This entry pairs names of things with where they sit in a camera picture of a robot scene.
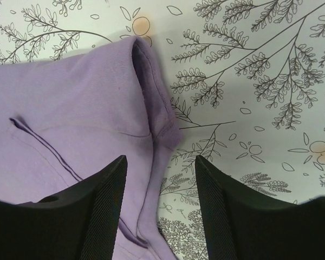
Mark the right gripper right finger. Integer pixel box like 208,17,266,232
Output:
195,156,325,259

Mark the purple t shirt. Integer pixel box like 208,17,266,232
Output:
0,36,181,259

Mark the floral patterned table mat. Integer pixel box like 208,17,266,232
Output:
0,1,325,259

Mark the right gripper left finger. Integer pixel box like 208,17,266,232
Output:
0,155,127,259

